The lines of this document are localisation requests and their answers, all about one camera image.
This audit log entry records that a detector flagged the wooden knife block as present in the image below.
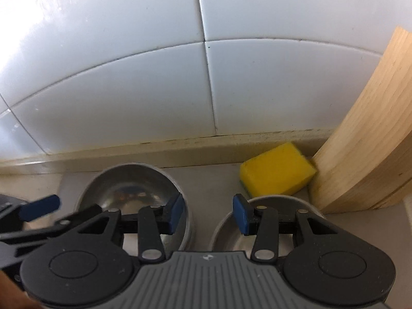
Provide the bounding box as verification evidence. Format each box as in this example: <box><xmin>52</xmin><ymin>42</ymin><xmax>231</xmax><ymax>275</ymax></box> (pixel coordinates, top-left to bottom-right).
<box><xmin>311</xmin><ymin>27</ymin><xmax>412</xmax><ymax>215</ymax></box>

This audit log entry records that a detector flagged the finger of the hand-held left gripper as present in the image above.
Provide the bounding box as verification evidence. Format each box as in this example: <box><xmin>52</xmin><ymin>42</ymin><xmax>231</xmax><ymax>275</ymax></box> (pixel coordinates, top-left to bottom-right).
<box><xmin>0</xmin><ymin>204</ymin><xmax>105</xmax><ymax>264</ymax></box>
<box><xmin>18</xmin><ymin>194</ymin><xmax>61</xmax><ymax>222</ymax></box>

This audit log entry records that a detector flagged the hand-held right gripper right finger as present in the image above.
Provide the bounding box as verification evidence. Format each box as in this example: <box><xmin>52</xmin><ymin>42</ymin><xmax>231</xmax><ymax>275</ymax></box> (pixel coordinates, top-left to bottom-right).
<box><xmin>233</xmin><ymin>194</ymin><xmax>342</xmax><ymax>263</ymax></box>

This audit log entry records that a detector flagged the stainless steel bowl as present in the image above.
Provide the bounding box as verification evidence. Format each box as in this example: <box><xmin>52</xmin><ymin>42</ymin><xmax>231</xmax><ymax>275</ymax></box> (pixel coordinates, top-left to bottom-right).
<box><xmin>75</xmin><ymin>164</ymin><xmax>194</xmax><ymax>252</ymax></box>
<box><xmin>211</xmin><ymin>195</ymin><xmax>325</xmax><ymax>252</ymax></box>

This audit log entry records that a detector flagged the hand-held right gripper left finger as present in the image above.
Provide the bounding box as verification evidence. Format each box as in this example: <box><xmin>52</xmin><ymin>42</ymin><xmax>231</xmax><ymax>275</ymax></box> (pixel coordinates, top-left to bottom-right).
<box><xmin>66</xmin><ymin>192</ymin><xmax>185</xmax><ymax>263</ymax></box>

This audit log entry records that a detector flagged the grey counter mat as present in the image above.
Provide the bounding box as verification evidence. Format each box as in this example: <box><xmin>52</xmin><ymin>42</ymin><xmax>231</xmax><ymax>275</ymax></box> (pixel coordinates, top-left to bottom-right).
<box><xmin>58</xmin><ymin>161</ymin><xmax>322</xmax><ymax>252</ymax></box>

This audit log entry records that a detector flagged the person's left forearm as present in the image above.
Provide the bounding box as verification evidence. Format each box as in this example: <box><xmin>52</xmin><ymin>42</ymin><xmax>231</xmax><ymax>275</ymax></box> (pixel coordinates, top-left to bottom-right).
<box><xmin>0</xmin><ymin>270</ymin><xmax>38</xmax><ymax>309</ymax></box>

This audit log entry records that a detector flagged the yellow sponge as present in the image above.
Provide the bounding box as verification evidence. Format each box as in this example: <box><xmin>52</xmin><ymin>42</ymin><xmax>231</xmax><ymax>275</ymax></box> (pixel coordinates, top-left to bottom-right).
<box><xmin>239</xmin><ymin>142</ymin><xmax>317</xmax><ymax>198</ymax></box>

